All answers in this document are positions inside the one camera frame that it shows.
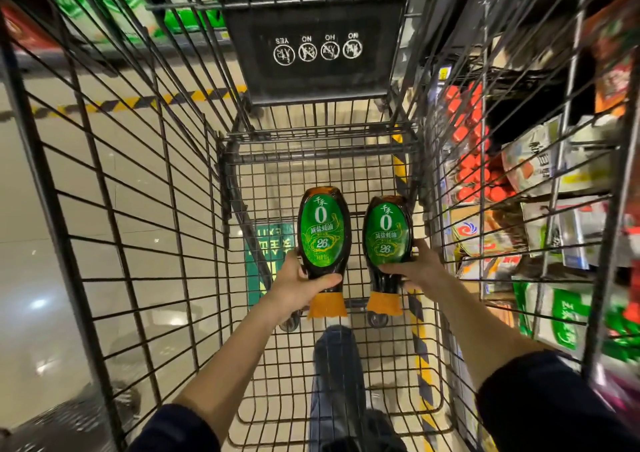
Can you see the dark blue left sleeve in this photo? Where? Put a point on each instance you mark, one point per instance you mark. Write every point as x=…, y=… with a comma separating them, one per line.
x=175, y=431

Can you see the person's left forearm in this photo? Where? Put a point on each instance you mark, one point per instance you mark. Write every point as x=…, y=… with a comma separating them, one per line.
x=235, y=361

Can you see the yellow black floor tape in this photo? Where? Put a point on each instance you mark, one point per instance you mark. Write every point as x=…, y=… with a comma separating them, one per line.
x=125, y=102

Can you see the person's right hand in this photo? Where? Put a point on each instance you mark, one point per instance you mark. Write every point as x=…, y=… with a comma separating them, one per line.
x=422, y=271

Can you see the blue jeans legs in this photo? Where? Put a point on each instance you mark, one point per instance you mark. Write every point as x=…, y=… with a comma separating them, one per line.
x=340, y=391

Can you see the person's left hand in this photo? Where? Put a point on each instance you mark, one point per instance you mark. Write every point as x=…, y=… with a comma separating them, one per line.
x=295, y=289

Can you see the dark blue right sleeve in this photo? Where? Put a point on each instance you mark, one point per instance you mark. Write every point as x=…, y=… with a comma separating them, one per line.
x=550, y=411

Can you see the group of assorted food packets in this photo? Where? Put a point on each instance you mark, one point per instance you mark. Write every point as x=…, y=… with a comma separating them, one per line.
x=565, y=316

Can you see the dark blue sleeve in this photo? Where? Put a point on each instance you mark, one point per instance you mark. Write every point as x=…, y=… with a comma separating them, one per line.
x=550, y=411
x=175, y=431

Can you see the black plastic shopping basket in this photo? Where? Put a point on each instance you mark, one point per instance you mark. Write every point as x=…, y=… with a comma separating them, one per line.
x=65, y=426

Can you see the person's right forearm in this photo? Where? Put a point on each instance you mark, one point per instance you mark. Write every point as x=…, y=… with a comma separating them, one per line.
x=475, y=331

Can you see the green floor arrow sticker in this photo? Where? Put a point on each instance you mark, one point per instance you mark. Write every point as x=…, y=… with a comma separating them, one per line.
x=280, y=246

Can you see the black snack shelving unit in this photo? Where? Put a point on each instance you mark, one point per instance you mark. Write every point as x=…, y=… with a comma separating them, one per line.
x=75, y=59

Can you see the group of small red packets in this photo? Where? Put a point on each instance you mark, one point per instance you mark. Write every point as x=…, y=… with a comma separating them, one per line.
x=467, y=166

